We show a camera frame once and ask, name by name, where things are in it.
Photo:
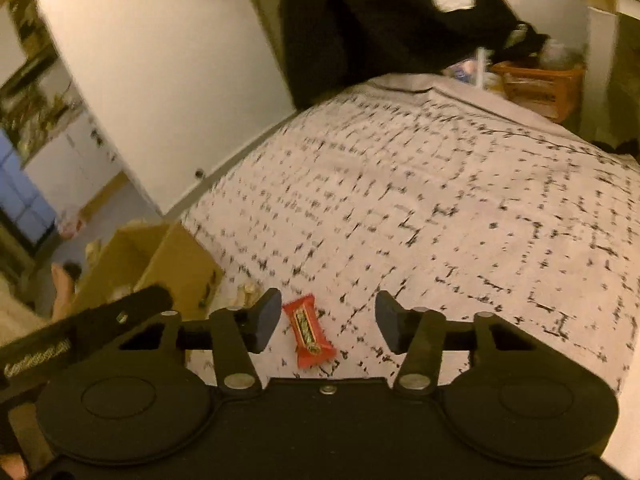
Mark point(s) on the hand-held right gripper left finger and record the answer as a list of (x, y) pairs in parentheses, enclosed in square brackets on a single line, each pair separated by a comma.
[(265, 320)]

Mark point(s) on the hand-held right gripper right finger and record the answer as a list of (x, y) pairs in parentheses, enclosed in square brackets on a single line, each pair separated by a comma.
[(392, 322)]

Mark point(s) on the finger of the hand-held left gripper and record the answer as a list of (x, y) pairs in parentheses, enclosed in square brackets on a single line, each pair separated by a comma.
[(125, 312)]

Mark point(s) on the small red candy packet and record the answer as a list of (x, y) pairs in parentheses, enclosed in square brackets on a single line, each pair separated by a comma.
[(307, 332)]

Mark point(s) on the brown cardboard box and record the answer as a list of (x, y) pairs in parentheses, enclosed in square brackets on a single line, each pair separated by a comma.
[(175, 270)]

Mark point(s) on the person's foot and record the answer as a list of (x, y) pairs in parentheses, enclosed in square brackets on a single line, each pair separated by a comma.
[(62, 292)]

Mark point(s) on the beige slipper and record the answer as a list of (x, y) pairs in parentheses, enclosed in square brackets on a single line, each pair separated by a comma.
[(93, 254)]

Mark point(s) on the red and white plastic bag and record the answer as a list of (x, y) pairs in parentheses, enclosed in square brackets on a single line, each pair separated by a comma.
[(71, 224)]

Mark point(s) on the printed blanket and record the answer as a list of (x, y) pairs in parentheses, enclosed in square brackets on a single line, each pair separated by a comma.
[(425, 210)]

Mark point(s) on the blue cabinet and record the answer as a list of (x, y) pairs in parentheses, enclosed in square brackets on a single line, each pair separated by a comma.
[(25, 190)]

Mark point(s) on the white kitchen cabinet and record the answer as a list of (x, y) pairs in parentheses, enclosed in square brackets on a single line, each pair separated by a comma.
[(75, 160)]

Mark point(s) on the white bed sheet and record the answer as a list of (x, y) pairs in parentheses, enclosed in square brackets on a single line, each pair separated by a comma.
[(625, 425)]

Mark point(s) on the white plastic tube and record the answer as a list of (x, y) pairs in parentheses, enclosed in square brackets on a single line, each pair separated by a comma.
[(481, 67)]

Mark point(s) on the orange plastic basket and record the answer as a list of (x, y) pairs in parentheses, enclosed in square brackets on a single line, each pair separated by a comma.
[(545, 90)]

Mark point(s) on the black coat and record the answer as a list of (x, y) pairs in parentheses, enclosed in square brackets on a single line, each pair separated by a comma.
[(360, 35)]

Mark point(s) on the white desk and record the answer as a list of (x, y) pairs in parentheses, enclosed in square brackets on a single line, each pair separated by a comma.
[(610, 35)]

